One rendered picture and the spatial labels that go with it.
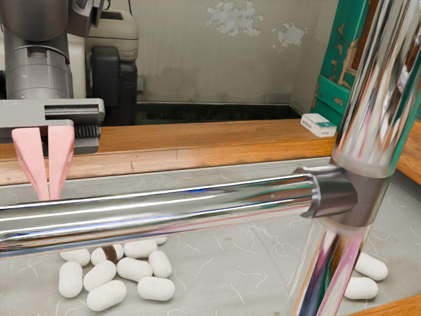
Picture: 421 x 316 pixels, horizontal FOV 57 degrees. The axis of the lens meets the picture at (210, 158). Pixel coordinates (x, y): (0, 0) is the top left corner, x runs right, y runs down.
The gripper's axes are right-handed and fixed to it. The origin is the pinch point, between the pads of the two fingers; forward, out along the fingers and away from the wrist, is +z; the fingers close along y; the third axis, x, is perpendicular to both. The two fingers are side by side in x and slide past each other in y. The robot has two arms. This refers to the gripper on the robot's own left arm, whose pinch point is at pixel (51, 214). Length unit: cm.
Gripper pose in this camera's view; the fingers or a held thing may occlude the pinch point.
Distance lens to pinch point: 35.1
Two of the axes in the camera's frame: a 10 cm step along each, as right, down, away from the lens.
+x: -3.3, 3.7, 8.7
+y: 9.2, -0.8, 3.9
